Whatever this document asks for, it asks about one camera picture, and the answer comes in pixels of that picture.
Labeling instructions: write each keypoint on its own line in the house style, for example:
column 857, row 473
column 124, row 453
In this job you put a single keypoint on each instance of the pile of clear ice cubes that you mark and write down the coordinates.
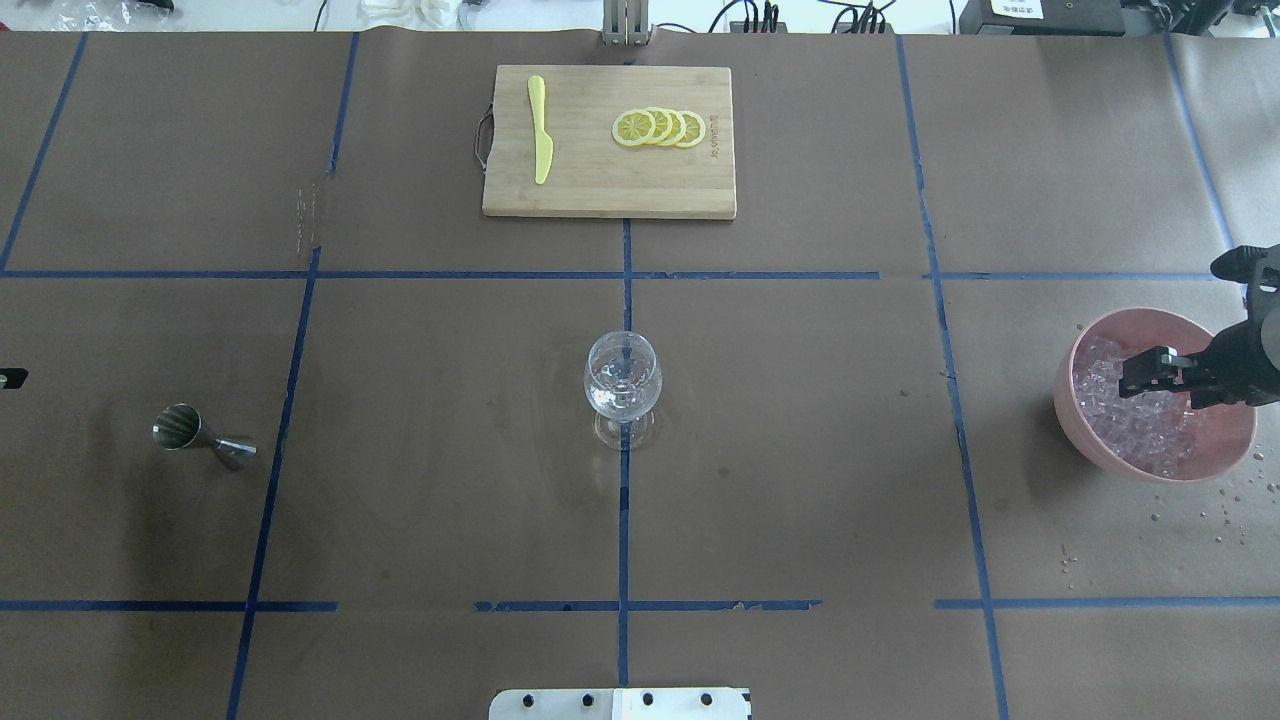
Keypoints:
column 1156, row 432

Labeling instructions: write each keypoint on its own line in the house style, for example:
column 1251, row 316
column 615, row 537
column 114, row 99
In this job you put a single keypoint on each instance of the black box device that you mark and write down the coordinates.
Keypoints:
column 1048, row 18

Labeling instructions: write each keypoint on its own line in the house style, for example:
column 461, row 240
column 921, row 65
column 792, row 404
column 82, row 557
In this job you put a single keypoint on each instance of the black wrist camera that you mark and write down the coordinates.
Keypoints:
column 1248, row 265

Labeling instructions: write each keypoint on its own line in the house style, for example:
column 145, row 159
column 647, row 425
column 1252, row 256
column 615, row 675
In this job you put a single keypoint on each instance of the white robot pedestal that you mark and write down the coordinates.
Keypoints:
column 623, row 703

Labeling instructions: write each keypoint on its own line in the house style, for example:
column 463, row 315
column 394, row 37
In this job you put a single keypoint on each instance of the steel cocktail jigger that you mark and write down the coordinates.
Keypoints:
column 181, row 426

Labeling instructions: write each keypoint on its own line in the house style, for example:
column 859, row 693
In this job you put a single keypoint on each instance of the pink bowl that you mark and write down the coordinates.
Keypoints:
column 1228, row 433

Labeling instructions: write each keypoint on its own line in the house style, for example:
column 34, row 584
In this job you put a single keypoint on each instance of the white crumpled cloth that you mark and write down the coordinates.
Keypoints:
column 432, row 15

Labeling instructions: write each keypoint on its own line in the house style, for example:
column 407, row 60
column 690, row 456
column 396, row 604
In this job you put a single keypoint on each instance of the aluminium frame post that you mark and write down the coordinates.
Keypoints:
column 626, row 23

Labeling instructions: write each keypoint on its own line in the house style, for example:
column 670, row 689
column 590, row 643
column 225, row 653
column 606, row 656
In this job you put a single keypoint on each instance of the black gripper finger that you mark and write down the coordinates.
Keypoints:
column 13, row 378

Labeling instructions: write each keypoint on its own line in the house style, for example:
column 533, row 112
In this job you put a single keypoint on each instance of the bamboo cutting board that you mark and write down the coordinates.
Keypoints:
column 592, row 176

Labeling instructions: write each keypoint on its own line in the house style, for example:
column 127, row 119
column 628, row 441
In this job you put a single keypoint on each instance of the lemon slice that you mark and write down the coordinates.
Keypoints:
column 664, row 123
column 694, row 130
column 676, row 128
column 634, row 128

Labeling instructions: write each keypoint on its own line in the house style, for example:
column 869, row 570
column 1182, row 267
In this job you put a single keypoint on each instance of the yellow plastic knife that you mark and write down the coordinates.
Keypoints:
column 543, row 142

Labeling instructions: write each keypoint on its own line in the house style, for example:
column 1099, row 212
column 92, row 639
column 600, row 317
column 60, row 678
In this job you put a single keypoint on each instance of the clear plastic bag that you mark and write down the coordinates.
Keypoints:
column 112, row 16

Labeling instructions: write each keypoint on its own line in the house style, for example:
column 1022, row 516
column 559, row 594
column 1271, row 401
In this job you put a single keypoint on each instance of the clear wine glass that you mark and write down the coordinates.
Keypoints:
column 622, row 381

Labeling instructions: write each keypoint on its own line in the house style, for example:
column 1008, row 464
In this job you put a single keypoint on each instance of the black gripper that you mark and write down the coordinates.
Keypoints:
column 1247, row 362

